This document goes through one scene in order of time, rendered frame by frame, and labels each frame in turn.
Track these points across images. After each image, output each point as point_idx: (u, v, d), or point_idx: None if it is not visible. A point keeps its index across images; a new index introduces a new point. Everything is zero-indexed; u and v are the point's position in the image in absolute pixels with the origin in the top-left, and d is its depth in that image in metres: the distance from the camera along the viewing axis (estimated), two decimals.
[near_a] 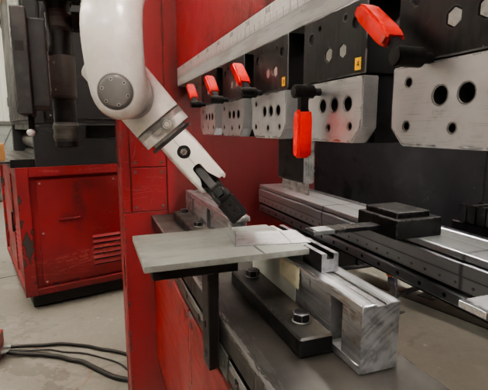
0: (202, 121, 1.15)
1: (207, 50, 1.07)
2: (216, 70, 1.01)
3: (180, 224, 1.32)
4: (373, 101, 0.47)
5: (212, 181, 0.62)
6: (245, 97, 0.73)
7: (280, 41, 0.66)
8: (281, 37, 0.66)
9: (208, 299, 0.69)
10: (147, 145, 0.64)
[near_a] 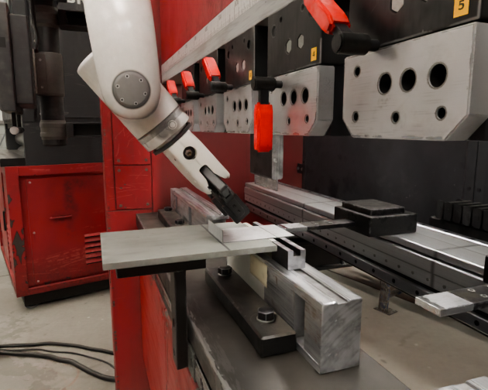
0: None
1: (187, 46, 1.06)
2: (194, 66, 1.00)
3: (163, 223, 1.31)
4: (329, 93, 0.46)
5: (221, 182, 0.61)
6: (214, 91, 0.72)
7: (247, 34, 0.65)
8: (248, 29, 0.65)
9: (175, 297, 0.68)
10: (149, 147, 0.62)
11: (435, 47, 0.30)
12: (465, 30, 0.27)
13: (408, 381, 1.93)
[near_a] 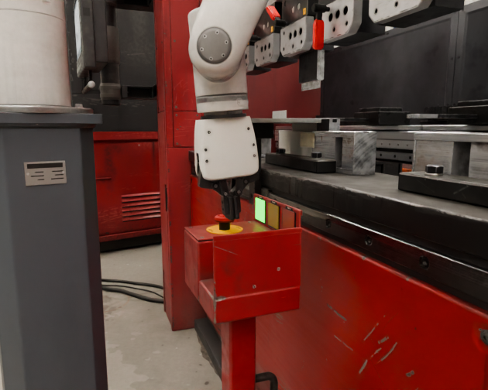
0: None
1: None
2: None
3: None
4: (359, 6, 0.84)
5: (256, 172, 0.71)
6: (277, 25, 1.09)
7: None
8: None
9: None
10: (242, 105, 0.64)
11: None
12: None
13: None
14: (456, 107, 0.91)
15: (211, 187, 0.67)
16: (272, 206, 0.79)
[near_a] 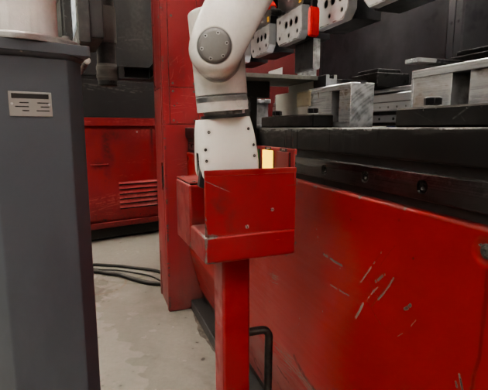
0: None
1: None
2: None
3: None
4: None
5: None
6: (273, 15, 1.09)
7: None
8: None
9: (250, 114, 1.04)
10: (242, 105, 0.64)
11: None
12: None
13: None
14: (455, 58, 0.89)
15: None
16: (266, 152, 0.77)
